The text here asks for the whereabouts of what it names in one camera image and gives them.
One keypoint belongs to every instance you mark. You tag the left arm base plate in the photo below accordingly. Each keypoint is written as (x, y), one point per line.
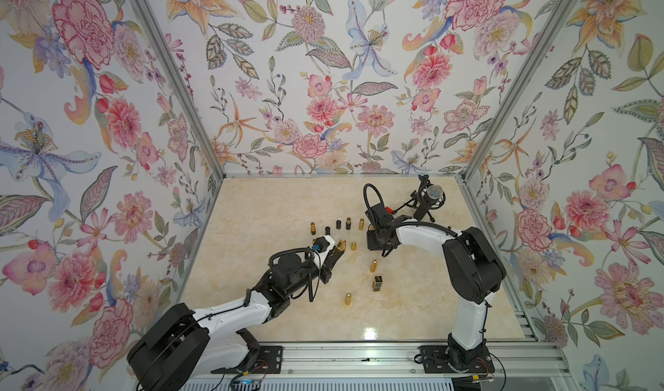
(262, 360)

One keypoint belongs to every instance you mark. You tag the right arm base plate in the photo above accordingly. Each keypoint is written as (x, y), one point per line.
(443, 359)

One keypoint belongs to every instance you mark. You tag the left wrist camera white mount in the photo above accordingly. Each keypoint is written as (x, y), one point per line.
(324, 252)

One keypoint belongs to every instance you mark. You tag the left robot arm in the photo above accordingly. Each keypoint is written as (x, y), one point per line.
(185, 343)

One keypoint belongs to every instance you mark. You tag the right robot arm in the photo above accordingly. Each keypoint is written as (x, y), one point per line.
(474, 268)

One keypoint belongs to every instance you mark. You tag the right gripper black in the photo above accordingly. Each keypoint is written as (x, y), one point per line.
(370, 243)

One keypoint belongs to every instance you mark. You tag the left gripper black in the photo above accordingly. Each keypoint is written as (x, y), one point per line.
(327, 266)

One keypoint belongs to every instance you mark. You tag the square gold black lipstick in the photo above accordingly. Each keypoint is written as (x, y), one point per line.
(377, 284)

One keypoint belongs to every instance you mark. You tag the aluminium front rail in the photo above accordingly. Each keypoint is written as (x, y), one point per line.
(511, 359)

